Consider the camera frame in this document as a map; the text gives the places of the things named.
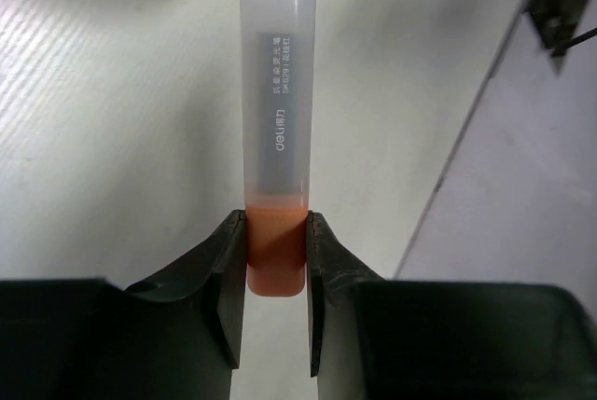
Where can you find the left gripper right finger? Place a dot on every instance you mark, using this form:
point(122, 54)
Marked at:
point(373, 338)

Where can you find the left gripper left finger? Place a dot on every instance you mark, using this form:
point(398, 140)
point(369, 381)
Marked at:
point(173, 335)

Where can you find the orange highlighter marker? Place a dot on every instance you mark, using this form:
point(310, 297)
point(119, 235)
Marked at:
point(277, 39)

